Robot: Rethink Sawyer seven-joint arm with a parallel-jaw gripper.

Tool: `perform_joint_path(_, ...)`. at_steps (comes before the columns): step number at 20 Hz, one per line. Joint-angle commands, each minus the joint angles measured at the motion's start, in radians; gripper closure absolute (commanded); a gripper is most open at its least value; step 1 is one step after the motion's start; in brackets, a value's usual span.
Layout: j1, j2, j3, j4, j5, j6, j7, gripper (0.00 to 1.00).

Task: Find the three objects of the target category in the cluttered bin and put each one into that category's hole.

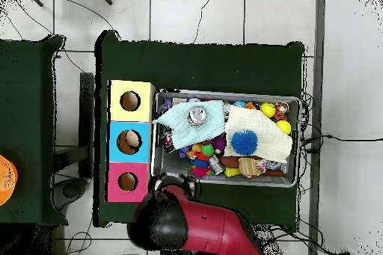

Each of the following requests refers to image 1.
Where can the cream knitted cloth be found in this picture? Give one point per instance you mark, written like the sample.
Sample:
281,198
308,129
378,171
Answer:
269,138

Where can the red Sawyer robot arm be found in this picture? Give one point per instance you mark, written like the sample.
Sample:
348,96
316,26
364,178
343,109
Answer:
209,228

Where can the silver mesh bin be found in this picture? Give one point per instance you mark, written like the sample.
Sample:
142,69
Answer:
173,165

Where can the wooden box with three holes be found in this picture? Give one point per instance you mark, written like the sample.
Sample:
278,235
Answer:
143,93

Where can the mint knitted cloth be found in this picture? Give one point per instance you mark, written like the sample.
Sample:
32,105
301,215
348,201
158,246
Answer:
179,129

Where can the crushed silver can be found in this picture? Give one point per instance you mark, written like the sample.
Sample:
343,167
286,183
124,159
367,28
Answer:
197,115

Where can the green spiky creature toy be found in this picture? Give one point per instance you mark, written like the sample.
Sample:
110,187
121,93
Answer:
207,149

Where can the purple spiky ball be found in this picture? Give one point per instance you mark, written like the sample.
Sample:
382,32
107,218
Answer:
220,142

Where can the blue globe ball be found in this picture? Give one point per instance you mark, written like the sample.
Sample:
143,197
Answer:
239,104

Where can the large blue spiky ball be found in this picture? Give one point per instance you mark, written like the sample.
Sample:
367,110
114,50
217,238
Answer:
244,142

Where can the yellow smiley ball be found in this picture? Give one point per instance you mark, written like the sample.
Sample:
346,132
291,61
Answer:
267,110

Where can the tiger plush toy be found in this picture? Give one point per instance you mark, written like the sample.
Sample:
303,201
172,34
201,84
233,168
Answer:
281,110

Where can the yellow tennis ball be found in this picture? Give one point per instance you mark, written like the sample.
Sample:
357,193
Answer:
283,127

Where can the dark green side table cloth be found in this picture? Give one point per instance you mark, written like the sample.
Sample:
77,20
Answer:
27,102

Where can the orange round object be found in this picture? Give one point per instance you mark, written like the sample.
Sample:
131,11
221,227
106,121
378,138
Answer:
7,180

